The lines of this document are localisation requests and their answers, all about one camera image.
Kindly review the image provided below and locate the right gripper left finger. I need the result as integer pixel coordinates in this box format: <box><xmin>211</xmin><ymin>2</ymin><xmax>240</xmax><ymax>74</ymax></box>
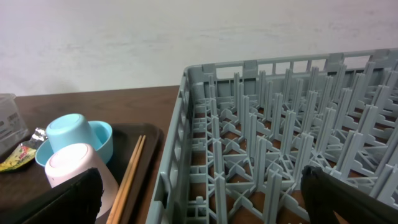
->
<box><xmin>1</xmin><ymin>168</ymin><xmax>103</xmax><ymax>223</ymax></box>

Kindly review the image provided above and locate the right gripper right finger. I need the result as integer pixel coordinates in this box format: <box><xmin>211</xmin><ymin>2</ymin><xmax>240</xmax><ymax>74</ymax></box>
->
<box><xmin>300</xmin><ymin>166</ymin><xmax>397</xmax><ymax>224</ymax></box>

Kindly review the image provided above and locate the white pink cup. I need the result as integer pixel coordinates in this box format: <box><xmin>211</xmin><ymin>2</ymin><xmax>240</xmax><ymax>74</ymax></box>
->
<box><xmin>45</xmin><ymin>143</ymin><xmax>119</xmax><ymax>219</ymax></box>

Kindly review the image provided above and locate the green foil snack wrapper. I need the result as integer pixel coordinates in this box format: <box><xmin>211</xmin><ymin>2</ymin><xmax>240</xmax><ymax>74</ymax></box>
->
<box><xmin>1</xmin><ymin>128</ymin><xmax>47</xmax><ymax>172</ymax></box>

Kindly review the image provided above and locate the grey dishwasher rack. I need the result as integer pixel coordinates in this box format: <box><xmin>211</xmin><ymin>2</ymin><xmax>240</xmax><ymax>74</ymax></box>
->
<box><xmin>146</xmin><ymin>49</ymin><xmax>397</xmax><ymax>223</ymax></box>

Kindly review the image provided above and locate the wooden chopstick left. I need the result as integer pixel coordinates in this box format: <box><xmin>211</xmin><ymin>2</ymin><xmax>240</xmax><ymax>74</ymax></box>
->
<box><xmin>105</xmin><ymin>134</ymin><xmax>143</xmax><ymax>224</ymax></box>

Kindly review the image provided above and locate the wooden chopstick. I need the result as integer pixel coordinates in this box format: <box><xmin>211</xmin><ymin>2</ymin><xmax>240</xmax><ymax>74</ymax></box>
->
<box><xmin>110</xmin><ymin>134</ymin><xmax>147</xmax><ymax>224</ymax></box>
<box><xmin>105</xmin><ymin>134</ymin><xmax>143</xmax><ymax>224</ymax></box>

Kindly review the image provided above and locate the wooden chopstick right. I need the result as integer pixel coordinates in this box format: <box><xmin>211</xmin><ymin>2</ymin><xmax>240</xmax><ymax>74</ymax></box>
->
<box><xmin>110</xmin><ymin>134</ymin><xmax>147</xmax><ymax>224</ymax></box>

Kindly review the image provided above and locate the light blue bowl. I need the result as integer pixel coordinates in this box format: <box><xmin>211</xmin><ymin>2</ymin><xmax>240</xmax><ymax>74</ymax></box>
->
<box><xmin>35</xmin><ymin>121</ymin><xmax>113</xmax><ymax>167</ymax></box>

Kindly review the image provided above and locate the light blue cup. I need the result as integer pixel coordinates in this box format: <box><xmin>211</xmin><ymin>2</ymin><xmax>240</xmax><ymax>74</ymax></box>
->
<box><xmin>46</xmin><ymin>113</ymin><xmax>102</xmax><ymax>152</ymax></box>

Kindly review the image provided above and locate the clear plastic bin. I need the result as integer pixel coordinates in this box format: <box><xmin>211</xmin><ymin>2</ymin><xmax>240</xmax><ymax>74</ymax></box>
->
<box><xmin>1</xmin><ymin>93</ymin><xmax>29</xmax><ymax>156</ymax></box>

